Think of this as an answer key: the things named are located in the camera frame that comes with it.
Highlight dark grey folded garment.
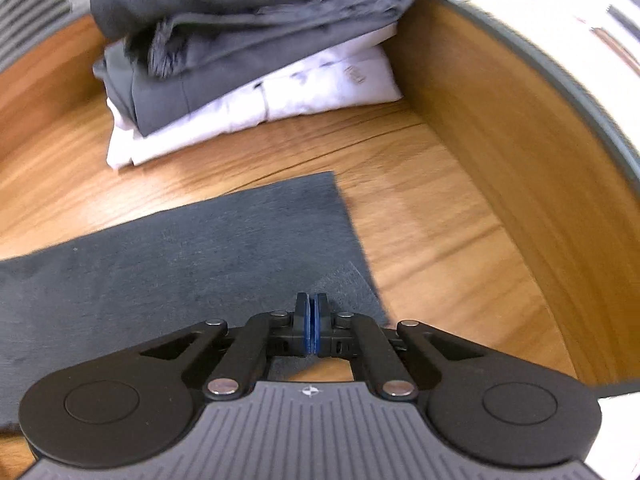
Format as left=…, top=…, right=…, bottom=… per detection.
left=92, top=42, right=271, bottom=137

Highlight white folded shirt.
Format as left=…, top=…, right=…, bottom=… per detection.
left=105, top=24, right=405, bottom=171

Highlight dark grey pants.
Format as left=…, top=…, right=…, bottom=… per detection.
left=0, top=171, right=390, bottom=435

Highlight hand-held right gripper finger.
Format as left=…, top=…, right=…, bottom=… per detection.
left=140, top=293, right=312, bottom=402
left=314, top=294, right=486, bottom=402

